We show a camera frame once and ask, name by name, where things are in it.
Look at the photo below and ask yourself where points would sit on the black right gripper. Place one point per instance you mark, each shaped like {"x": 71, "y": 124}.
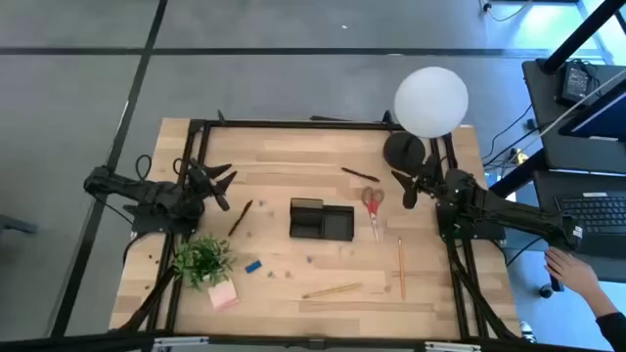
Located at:
{"x": 429, "y": 176}

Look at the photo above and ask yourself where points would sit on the green potted plant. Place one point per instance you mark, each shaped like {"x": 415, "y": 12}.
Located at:
{"x": 203, "y": 261}

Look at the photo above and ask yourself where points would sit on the yellow power plug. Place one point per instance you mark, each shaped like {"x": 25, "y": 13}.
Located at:
{"x": 521, "y": 157}

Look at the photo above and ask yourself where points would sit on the blue eraser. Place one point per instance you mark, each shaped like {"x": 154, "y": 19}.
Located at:
{"x": 253, "y": 266}

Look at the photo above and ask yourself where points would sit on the black keyboard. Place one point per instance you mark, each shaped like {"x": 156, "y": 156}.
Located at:
{"x": 596, "y": 215}

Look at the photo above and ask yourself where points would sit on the orange pencil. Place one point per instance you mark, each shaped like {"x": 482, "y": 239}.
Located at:
{"x": 401, "y": 269}

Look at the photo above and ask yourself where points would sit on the pink sticky note pad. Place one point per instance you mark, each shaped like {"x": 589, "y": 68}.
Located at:
{"x": 223, "y": 295}

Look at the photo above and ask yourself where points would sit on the yellow pencil green ferrule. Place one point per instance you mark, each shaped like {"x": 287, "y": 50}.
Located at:
{"x": 332, "y": 291}

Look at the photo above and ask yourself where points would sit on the black aluminium table frame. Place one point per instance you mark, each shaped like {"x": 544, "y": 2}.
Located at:
{"x": 293, "y": 124}

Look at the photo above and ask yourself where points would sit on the dark computer monitor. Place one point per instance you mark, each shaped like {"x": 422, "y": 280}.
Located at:
{"x": 601, "y": 122}

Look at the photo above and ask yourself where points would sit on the person's forearm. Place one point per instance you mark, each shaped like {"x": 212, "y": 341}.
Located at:
{"x": 613, "y": 327}

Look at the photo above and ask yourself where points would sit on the black power box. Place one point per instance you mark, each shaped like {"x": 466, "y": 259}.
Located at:
{"x": 574, "y": 83}

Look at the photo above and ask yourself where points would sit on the black mesh desk organizer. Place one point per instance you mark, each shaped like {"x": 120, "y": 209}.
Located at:
{"x": 320, "y": 230}

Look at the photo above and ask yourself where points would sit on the black pen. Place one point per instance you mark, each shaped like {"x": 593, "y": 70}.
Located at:
{"x": 360, "y": 174}

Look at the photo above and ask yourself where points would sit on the black side desk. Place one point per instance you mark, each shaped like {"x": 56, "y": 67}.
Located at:
{"x": 552, "y": 142}

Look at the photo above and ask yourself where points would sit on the black caster wheel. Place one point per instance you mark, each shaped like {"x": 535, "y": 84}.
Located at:
{"x": 546, "y": 291}

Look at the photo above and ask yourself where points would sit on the dark brown pen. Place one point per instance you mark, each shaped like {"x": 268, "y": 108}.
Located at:
{"x": 240, "y": 218}

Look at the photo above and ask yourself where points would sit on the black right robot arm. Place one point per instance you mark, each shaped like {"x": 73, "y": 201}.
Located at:
{"x": 513, "y": 212}

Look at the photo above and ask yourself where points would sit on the black bar silver brackets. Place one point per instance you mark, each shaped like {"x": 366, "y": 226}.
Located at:
{"x": 313, "y": 343}

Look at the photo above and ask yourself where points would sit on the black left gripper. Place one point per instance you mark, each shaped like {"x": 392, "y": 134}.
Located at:
{"x": 201, "y": 180}

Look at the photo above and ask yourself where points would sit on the office chair base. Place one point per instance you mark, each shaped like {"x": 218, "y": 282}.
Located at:
{"x": 14, "y": 224}

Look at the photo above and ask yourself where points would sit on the person's hand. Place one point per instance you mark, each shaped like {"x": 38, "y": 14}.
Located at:
{"x": 574, "y": 274}

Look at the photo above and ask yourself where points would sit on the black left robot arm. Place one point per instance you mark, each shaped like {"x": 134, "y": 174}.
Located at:
{"x": 147, "y": 193}

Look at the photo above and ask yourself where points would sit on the black keyboard desk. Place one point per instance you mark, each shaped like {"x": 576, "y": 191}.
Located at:
{"x": 618, "y": 269}

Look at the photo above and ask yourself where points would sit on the black rig post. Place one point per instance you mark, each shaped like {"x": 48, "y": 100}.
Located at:
{"x": 582, "y": 34}

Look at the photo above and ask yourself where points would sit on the white globe desk lamp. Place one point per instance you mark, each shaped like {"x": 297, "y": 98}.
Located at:
{"x": 430, "y": 100}

